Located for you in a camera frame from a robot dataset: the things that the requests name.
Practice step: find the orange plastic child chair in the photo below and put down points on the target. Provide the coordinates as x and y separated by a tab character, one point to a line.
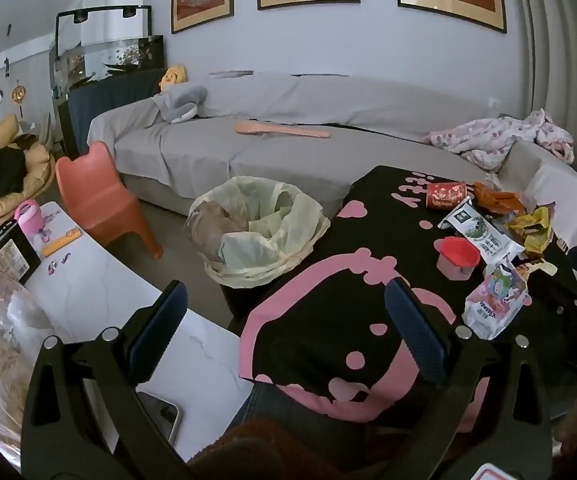
101	200

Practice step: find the pink cup with red rim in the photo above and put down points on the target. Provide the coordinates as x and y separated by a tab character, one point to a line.
457	257

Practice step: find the pink patterned white blanket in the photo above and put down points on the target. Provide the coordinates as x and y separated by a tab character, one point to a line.
488	137

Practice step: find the white colourful print snack packet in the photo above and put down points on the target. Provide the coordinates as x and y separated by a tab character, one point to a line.
493	305

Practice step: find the grey covered sofa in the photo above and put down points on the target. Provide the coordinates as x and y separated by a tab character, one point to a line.
278	160

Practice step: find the orange ruler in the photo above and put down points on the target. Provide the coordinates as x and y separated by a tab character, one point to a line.
62	242

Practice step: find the bin with pale yellow bag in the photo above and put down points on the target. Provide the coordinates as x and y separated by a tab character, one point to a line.
263	240

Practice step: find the grey plush toy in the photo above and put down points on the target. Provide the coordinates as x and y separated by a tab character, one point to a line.
181	102

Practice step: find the pink water bottle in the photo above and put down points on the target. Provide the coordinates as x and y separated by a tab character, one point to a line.
31	217

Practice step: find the dark fish tank cabinet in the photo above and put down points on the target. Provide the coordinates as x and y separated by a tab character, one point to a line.
113	90

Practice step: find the black printed box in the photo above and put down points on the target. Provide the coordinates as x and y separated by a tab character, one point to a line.
11	255

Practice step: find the orange crumpled wrapper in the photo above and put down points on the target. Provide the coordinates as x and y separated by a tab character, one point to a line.
498	201

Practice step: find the yellow beanbag cushion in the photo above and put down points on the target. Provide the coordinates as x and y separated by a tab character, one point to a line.
36	175

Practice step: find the clear plastic container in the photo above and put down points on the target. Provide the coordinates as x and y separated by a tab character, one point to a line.
3	350

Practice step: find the black pink printed tablecloth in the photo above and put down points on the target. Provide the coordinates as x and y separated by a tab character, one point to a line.
343	310

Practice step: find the white pleated curtain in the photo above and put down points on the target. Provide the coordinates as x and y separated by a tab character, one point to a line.
568	70

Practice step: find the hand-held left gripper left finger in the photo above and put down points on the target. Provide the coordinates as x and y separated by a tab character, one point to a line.
161	320

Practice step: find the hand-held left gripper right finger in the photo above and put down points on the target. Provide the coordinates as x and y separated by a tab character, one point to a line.
416	332

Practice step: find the glass fish tank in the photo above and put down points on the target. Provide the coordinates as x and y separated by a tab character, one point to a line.
106	57

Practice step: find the person's brown garment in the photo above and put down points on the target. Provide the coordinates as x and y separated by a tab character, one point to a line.
263	452

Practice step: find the yellow snack packet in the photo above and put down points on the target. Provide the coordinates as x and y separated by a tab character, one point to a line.
535	232

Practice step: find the dark smartphone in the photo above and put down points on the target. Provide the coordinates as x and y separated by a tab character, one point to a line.
161	412

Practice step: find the orange round wall decoration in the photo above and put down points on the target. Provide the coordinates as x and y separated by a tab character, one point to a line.
18	94

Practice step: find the white green snack packet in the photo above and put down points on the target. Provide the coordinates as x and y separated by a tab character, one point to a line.
483	237

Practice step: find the yellow plush toy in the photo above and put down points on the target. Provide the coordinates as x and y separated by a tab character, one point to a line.
174	77

